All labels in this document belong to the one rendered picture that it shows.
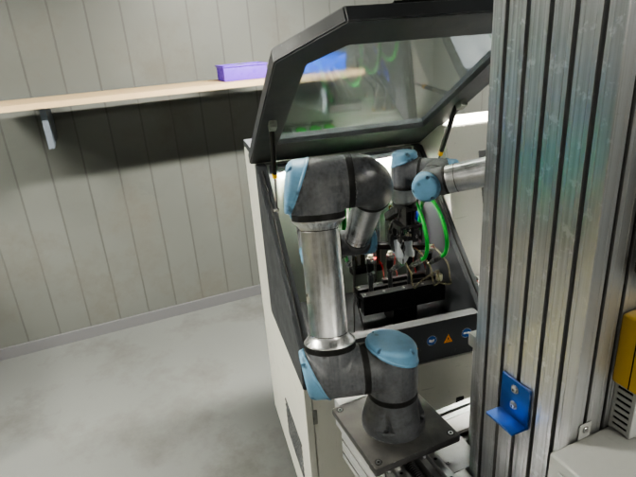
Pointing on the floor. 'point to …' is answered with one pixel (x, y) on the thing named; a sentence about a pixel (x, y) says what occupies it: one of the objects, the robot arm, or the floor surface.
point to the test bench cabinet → (295, 413)
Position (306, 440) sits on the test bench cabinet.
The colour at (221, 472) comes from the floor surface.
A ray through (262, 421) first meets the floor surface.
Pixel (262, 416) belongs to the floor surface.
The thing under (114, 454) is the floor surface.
